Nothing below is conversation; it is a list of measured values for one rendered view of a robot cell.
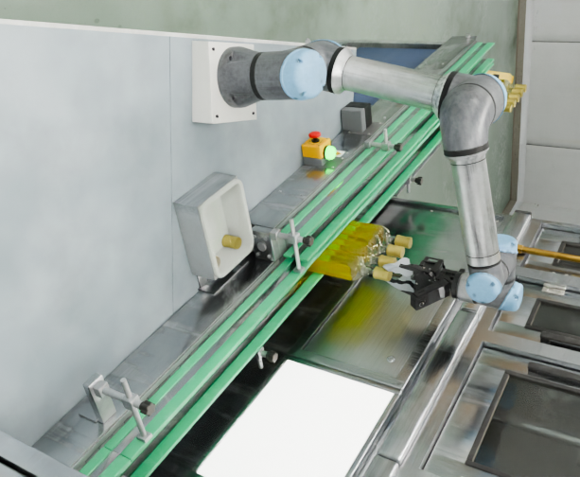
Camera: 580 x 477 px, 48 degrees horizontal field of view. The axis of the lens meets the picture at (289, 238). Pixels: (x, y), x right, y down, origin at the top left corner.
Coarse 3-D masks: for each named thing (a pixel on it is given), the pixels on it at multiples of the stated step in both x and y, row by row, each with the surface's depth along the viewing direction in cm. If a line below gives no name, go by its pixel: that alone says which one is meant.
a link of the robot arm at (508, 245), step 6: (498, 234) 161; (498, 240) 157; (504, 240) 157; (510, 240) 157; (516, 240) 157; (504, 246) 155; (510, 246) 155; (516, 246) 157; (504, 252) 156; (510, 252) 156; (516, 252) 157; (504, 258) 154; (510, 258) 156; (516, 258) 159; (510, 264) 155; (510, 270) 154; (510, 276) 159; (510, 282) 160
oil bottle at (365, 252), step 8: (336, 240) 192; (344, 240) 191; (328, 248) 189; (336, 248) 188; (344, 248) 188; (352, 248) 187; (360, 248) 186; (368, 248) 186; (360, 256) 184; (368, 256) 184; (368, 264) 185
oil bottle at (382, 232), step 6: (354, 222) 199; (360, 222) 199; (348, 228) 197; (354, 228) 197; (360, 228) 196; (366, 228) 196; (372, 228) 195; (378, 228) 195; (384, 228) 194; (372, 234) 193; (378, 234) 192; (384, 234) 192; (390, 234) 195; (384, 240) 192
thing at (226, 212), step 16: (224, 192) 163; (240, 192) 169; (208, 208) 170; (224, 208) 175; (240, 208) 172; (208, 224) 171; (224, 224) 177; (240, 224) 175; (208, 240) 161; (224, 256) 174; (240, 256) 174; (224, 272) 169
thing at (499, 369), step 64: (448, 256) 210; (448, 320) 182; (512, 320) 181; (576, 320) 177; (256, 384) 172; (448, 384) 161; (512, 384) 161; (576, 384) 158; (192, 448) 156; (384, 448) 145; (448, 448) 147; (512, 448) 145; (576, 448) 143
